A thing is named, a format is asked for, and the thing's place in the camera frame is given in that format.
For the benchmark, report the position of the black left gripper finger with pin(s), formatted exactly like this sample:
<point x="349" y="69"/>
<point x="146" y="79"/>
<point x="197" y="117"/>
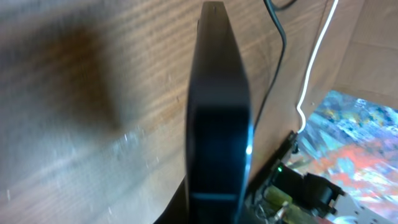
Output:
<point x="176" y="210"/>

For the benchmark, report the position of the blue Galaxy smartphone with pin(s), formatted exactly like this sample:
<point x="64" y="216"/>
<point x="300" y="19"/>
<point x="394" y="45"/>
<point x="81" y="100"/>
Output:
<point x="219" y="131"/>

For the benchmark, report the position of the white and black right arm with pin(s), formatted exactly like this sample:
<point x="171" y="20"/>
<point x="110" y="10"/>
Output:
<point x="278" y="194"/>

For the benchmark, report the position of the colourful wall poster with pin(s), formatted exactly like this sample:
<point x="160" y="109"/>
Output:
<point x="353" y="143"/>

